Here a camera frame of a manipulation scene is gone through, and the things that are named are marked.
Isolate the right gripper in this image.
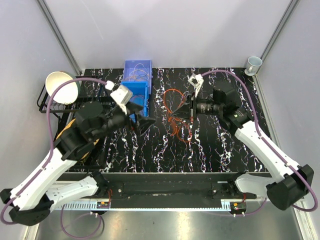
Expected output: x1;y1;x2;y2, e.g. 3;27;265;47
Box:
170;90;223;122

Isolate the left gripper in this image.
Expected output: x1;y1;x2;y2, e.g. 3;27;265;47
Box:
92;101;157;140

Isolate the yellow cable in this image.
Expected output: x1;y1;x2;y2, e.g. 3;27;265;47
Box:
123;67;152;82

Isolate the white cable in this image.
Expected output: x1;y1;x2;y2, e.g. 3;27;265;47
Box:
128;62;152;78

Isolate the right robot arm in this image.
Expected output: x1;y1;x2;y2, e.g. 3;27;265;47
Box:
172;83;314;211

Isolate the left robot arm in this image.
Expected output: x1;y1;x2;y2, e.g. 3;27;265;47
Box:
0;101;156;226

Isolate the blue plastic bin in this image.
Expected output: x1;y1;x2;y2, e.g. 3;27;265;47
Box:
121;81;150;117

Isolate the light purple plastic bin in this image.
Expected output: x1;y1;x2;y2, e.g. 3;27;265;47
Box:
122;59;152;85

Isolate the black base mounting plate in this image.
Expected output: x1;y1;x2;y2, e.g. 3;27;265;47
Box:
102;173;256;211

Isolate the orange woven basket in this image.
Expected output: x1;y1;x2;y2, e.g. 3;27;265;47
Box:
53;119;100;163

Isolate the white bowl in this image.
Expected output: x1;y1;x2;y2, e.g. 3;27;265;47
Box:
45;71;82;105

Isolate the white mug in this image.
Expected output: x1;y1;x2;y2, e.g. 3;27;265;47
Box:
244;56;263;77

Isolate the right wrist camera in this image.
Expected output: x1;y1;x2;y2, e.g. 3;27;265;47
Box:
188;73;204;98

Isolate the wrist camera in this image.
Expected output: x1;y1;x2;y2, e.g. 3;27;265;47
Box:
105;80;133;115
188;73;204;98

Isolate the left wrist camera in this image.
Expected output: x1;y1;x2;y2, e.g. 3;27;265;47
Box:
105;80;133;115

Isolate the black wire dish rack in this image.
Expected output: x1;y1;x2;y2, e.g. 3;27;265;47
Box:
50;81;115;172

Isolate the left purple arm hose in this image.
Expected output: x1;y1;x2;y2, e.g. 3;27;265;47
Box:
0;76;115;238

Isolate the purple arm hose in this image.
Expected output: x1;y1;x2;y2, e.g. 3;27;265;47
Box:
0;76;115;238
199;69;317;218

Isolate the aluminium frame rail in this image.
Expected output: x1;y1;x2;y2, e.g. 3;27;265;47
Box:
33;181;311;213

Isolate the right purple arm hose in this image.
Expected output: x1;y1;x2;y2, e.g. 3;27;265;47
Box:
199;69;317;218

